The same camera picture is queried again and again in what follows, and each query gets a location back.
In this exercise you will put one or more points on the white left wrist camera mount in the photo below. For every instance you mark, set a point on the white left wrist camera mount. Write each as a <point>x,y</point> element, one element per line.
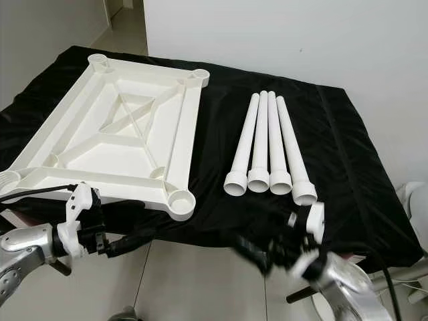
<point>80,197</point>

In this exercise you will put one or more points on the black cloth cover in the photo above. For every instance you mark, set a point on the black cloth cover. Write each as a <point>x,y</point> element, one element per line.
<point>217,134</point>

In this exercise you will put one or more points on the white plastic table leg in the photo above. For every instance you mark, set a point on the white plastic table leg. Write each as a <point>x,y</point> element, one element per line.
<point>261,140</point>
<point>246,140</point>
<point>276,140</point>
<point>293,147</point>

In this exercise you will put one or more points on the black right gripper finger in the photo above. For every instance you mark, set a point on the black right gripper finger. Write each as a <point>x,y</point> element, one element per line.
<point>254,257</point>
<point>255,219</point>

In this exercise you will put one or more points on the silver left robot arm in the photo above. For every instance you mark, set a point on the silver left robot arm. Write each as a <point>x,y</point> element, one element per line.
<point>27,244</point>

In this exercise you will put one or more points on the white plastic table top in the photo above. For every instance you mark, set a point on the white plastic table top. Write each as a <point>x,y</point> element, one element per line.
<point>40,154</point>

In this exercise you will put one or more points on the grey robot left leg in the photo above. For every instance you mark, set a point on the grey robot left leg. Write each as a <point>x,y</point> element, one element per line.
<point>126,314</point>

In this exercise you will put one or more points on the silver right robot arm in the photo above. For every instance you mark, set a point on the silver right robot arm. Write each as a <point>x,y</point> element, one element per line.
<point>348,287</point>

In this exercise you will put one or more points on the black metal frame bar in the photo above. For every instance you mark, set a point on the black metal frame bar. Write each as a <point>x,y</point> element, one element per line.
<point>301,295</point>

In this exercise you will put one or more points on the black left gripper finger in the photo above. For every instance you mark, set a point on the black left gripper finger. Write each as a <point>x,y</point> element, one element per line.
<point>122,208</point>
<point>132,243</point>

